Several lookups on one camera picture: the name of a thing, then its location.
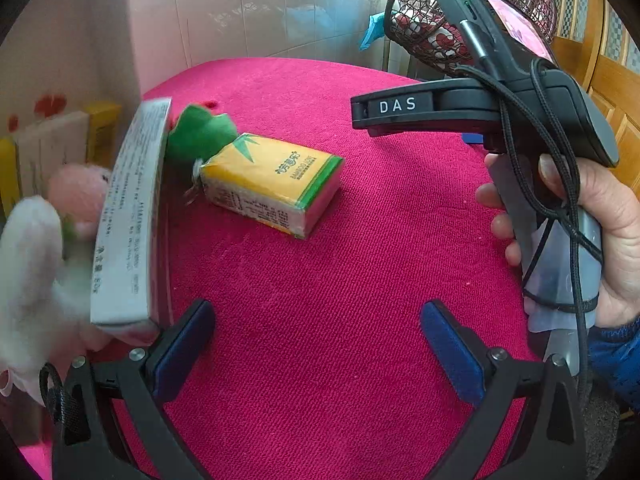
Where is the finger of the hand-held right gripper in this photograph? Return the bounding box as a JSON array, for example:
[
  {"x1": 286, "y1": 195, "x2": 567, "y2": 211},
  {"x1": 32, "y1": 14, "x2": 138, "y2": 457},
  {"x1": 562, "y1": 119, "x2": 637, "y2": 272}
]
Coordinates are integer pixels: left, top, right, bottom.
[{"x1": 350, "y1": 80, "x2": 501, "y2": 138}]

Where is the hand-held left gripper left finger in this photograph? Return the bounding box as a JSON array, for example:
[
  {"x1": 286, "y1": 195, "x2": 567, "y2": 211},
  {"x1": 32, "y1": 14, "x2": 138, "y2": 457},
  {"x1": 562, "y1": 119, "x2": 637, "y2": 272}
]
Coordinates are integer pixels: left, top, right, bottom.
[{"x1": 50, "y1": 299, "x2": 217, "y2": 480}]

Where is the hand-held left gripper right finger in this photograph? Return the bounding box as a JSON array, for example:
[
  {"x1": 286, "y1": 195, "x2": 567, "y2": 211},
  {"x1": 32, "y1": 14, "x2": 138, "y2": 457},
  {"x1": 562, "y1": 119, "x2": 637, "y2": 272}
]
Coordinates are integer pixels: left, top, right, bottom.
[{"x1": 420, "y1": 299, "x2": 588, "y2": 480}]

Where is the yellow tissue pack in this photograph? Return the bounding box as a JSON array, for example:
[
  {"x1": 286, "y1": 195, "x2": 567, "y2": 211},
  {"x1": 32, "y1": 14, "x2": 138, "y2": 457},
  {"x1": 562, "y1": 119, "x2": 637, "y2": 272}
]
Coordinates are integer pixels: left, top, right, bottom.
[{"x1": 199, "y1": 133, "x2": 346, "y2": 239}]

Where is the long grey printed box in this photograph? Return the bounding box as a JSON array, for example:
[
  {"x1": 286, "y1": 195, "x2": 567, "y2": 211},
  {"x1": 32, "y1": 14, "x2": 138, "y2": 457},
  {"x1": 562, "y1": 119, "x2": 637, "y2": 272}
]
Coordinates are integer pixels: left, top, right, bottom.
[{"x1": 90, "y1": 99, "x2": 173, "y2": 346}]

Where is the white storage box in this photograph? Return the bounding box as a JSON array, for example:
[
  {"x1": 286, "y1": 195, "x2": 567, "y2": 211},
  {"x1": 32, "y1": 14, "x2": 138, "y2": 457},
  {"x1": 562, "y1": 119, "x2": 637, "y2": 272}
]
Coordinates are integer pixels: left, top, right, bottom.
[{"x1": 0, "y1": 90, "x2": 93, "y2": 206}]

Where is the person's right forearm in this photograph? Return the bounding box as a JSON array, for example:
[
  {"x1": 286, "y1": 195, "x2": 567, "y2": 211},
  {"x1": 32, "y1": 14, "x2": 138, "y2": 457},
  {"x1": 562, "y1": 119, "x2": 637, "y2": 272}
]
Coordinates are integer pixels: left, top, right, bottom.
[{"x1": 587, "y1": 317, "x2": 640, "y2": 411}]

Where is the person's right hand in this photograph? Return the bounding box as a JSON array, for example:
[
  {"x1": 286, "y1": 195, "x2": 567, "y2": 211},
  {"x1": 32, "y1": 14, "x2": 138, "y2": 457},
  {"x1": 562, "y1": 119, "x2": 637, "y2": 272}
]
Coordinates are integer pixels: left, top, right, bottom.
[{"x1": 475, "y1": 152, "x2": 640, "y2": 331}]

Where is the red floral cushion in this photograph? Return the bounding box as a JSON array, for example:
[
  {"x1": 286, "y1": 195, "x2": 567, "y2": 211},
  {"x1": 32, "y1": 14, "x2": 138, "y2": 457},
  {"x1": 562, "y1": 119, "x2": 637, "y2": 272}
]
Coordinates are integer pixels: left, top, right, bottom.
[{"x1": 392, "y1": 10, "x2": 481, "y2": 68}]

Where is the wooden door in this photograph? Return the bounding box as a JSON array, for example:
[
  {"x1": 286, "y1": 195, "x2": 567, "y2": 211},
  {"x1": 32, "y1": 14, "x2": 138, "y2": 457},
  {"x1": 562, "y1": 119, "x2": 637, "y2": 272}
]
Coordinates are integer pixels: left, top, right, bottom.
[{"x1": 542, "y1": 0, "x2": 640, "y2": 181}]

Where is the red table cloth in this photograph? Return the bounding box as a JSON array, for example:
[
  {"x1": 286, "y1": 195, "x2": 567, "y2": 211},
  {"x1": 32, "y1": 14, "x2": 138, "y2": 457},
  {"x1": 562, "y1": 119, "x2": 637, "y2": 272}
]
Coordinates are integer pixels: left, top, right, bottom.
[{"x1": 20, "y1": 57, "x2": 621, "y2": 480}]

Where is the white plush toy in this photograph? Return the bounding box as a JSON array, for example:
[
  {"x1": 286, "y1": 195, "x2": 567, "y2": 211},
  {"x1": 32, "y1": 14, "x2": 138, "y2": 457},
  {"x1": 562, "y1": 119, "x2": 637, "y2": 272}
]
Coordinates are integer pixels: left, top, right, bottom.
[{"x1": 0, "y1": 195, "x2": 116, "y2": 406}]

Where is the pink plush toy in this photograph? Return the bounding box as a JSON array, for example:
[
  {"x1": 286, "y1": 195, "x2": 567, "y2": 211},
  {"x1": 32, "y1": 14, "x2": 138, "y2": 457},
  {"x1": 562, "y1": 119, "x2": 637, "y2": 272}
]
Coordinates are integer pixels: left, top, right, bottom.
[{"x1": 47, "y1": 162, "x2": 113, "y2": 241}]

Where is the green and red plush toy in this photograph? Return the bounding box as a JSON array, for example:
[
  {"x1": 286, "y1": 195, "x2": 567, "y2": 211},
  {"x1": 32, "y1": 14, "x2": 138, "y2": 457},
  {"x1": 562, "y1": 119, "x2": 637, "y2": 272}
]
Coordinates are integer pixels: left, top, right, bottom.
[{"x1": 166, "y1": 100, "x2": 238, "y2": 206}]

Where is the yellow carton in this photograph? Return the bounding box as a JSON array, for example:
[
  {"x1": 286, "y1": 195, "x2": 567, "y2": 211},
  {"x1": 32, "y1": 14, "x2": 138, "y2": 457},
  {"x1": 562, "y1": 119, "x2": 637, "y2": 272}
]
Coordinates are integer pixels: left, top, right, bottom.
[{"x1": 82, "y1": 101, "x2": 123, "y2": 157}]

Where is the black braided cable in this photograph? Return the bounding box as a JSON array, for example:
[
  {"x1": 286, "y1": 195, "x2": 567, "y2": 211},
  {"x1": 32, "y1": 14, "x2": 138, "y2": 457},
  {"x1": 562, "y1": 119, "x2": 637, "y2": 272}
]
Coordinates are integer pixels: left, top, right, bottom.
[{"x1": 384, "y1": 0, "x2": 603, "y2": 396}]

